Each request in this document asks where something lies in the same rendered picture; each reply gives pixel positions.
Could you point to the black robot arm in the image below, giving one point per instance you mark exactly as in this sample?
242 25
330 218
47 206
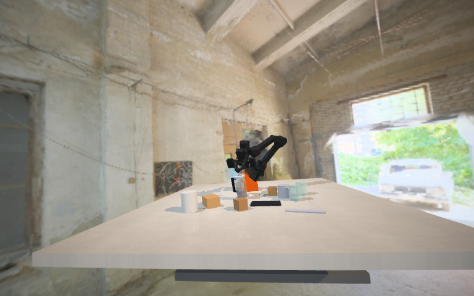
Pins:
254 151

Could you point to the glass french press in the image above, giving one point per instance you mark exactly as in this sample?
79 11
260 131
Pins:
239 185

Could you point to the grey cylinder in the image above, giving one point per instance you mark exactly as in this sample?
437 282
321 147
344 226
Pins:
283 191
189 201

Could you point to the black flat rectangular pad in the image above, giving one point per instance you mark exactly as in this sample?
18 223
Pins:
265 203

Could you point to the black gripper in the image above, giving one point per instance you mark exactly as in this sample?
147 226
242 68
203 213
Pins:
243 162

